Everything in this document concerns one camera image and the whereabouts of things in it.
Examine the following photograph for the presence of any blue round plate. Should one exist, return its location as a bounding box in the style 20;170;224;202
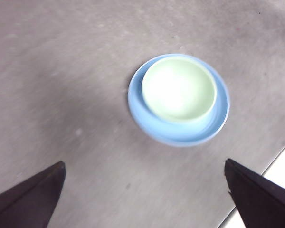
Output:
127;53;231;148

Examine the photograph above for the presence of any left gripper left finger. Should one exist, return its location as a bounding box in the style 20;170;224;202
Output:
0;161;67;228

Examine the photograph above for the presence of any green ribbed bowl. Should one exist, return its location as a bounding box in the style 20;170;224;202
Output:
141;58;217;122

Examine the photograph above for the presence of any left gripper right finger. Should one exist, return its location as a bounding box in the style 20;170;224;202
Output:
224;158;285;228

